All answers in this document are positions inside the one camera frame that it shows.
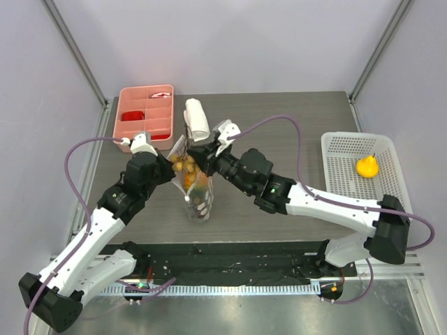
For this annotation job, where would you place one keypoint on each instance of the red white item in tray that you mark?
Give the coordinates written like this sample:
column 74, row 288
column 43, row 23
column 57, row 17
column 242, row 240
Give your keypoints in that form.
column 161, row 95

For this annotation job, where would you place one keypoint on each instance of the orange fake pineapple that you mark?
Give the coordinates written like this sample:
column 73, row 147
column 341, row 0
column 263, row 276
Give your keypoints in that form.
column 195, row 180

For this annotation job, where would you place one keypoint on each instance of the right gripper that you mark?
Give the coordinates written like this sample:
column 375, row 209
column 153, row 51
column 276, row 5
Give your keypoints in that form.
column 206, row 158

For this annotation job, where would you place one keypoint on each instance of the red item front compartment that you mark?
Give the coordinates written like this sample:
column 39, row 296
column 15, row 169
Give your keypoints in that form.
column 160, row 137

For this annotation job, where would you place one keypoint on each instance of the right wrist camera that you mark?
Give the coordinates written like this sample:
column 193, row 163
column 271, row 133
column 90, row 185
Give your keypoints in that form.
column 224, row 135

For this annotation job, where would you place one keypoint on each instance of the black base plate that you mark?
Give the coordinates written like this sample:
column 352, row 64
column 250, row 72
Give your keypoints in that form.
column 228, row 264

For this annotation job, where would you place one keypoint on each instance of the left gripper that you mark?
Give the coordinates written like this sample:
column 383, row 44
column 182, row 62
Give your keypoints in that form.
column 168, row 172

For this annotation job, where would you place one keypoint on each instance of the white perforated basket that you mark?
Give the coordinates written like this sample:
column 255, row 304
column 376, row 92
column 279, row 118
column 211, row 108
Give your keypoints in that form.
column 342, row 150

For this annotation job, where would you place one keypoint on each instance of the polka dot zip top bag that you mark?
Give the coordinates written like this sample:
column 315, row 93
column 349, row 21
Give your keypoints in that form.
column 198, row 201

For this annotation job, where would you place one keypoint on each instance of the rolled white towel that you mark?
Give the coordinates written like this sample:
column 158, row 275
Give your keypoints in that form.
column 196, row 120

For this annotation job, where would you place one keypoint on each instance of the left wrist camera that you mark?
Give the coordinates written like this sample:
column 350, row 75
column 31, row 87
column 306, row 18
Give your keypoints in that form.
column 142, row 143

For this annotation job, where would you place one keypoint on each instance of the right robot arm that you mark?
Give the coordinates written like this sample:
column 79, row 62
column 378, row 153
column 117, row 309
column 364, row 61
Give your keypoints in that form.
column 380, row 228

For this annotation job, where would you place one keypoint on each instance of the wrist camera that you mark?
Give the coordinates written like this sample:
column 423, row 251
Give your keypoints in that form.
column 142, row 143
column 224, row 135

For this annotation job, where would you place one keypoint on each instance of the yellow fake pear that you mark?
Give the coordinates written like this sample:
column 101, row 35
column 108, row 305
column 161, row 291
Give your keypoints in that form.
column 367, row 167

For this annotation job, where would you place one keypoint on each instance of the fake longan bunch with stem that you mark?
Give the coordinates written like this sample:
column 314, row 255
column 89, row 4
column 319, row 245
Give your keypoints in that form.
column 179, row 157

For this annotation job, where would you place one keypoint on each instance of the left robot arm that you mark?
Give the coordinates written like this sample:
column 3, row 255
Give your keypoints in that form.
column 58, row 293

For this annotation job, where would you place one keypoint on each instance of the pink compartment tray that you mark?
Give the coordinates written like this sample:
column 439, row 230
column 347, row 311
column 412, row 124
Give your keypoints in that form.
column 146, row 108

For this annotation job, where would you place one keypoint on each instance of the aluminium rail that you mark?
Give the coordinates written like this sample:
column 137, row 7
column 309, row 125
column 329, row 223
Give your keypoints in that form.
column 358, row 271

